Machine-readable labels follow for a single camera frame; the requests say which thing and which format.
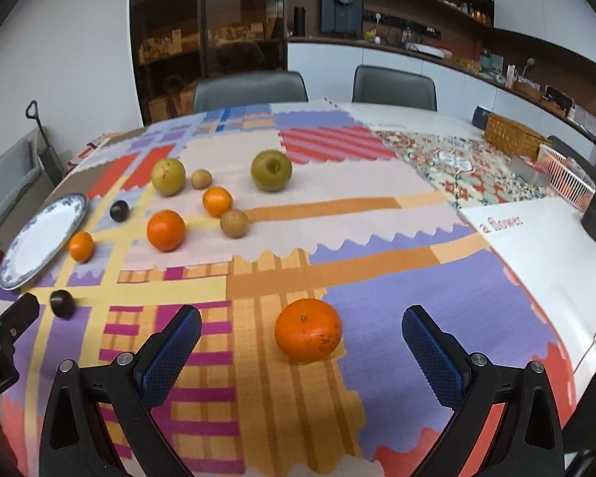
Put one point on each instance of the medium orange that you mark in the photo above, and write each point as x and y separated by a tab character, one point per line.
166	230

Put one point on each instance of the dark plum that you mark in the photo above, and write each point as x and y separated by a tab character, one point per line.
119	211
62	304

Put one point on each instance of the green pear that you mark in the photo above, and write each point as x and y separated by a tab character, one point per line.
271	170

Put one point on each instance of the grey chair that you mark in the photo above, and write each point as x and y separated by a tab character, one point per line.
249	88
390	87

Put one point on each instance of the patterned tile placemat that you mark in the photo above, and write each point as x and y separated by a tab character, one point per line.
470	172

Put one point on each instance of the white wire basket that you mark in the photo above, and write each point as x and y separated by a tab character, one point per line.
566	177

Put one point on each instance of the black hand trolley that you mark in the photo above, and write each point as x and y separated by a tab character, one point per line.
46	153

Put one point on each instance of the large orange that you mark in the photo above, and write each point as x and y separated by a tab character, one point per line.
308	330

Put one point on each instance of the black coffee machine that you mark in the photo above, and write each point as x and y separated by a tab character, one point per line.
342	17

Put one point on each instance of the woven wicker basket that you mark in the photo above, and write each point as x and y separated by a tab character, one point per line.
513	138

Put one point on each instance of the colourful patchwork tablecloth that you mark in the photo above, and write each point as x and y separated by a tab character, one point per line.
355	227

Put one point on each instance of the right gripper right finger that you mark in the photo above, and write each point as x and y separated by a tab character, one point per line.
528	438

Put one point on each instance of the brown kiwi front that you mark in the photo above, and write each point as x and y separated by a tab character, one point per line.
234	223

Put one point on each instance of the black thermos bottle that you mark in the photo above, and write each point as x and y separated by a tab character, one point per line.
299	22

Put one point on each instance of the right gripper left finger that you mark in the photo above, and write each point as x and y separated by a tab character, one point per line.
75	440

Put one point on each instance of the dark wooden shelf cabinet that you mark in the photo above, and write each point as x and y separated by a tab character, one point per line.
176	44

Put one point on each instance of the yellow pear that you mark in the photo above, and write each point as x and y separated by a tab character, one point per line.
168	176

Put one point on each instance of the grey chair left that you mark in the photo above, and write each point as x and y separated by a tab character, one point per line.
249	88

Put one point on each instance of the small orange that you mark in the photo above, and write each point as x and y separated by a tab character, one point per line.
81	247
216	200

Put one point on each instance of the dark blue mug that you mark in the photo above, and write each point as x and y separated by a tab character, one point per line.
480	117

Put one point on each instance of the brown kiwi rear small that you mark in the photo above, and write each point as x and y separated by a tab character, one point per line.
201	179

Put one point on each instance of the blue white porcelain plate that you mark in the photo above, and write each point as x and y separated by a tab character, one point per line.
41	239

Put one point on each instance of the grey chair right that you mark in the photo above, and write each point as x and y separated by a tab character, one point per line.
390	87

